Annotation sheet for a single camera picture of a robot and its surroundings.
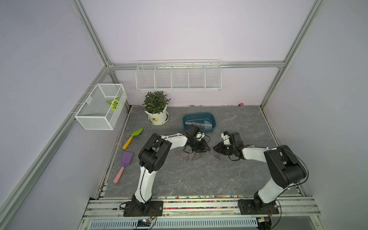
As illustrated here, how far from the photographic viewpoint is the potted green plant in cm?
98

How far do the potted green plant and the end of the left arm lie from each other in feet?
0.96

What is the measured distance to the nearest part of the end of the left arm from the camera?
2.60 feet
